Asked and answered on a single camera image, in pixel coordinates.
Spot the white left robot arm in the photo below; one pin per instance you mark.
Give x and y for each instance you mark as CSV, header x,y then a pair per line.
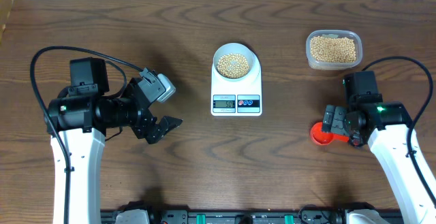
x,y
81,115

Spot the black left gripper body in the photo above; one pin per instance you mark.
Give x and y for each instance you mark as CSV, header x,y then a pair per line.
x,y
126,111

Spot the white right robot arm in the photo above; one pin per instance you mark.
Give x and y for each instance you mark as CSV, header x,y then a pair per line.
x,y
386,128

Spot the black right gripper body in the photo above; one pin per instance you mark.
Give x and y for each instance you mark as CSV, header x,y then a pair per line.
x,y
336,116

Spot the clear container of soybeans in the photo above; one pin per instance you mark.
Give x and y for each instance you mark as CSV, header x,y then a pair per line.
x,y
333,49

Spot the white digital kitchen scale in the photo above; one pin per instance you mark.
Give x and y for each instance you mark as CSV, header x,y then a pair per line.
x,y
236,98

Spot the grey round bowl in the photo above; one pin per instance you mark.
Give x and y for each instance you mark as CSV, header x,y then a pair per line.
x,y
237,48

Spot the soybeans in grey bowl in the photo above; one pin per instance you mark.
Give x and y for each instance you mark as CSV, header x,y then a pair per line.
x,y
233,66

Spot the red plastic measuring scoop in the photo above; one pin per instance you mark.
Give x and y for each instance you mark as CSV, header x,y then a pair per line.
x,y
323,138

